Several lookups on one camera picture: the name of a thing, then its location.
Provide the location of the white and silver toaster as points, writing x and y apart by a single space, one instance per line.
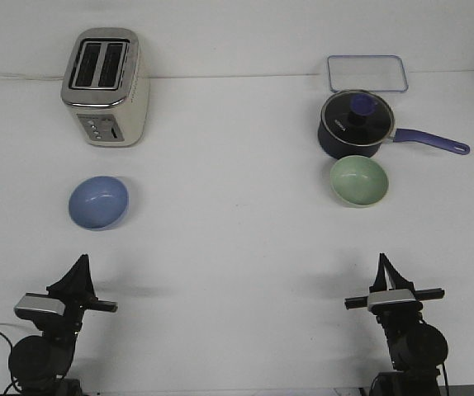
106 87

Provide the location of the blue bowl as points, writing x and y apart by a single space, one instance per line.
98 203

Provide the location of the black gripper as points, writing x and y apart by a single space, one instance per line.
389 278
75 290

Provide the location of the green bowl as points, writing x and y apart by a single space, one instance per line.
358 181

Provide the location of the glass pot lid blue knob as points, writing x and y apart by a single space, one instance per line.
358 117

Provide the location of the dark blue saucepan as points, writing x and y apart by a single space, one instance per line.
337 149

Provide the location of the clear container lid blue rim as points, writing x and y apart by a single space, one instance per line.
374 73

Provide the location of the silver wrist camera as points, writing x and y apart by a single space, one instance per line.
388 298
38 304

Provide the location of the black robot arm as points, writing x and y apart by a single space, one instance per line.
38 364
417 349

